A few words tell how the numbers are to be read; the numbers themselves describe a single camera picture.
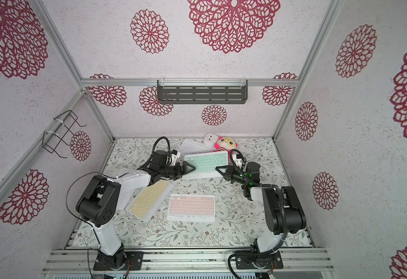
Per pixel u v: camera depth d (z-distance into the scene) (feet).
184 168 2.68
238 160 2.80
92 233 2.24
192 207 2.93
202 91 3.13
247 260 2.45
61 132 2.59
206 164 2.94
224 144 3.56
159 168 2.49
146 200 3.02
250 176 2.39
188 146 3.83
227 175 2.61
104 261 2.21
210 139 3.82
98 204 1.62
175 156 2.87
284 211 1.43
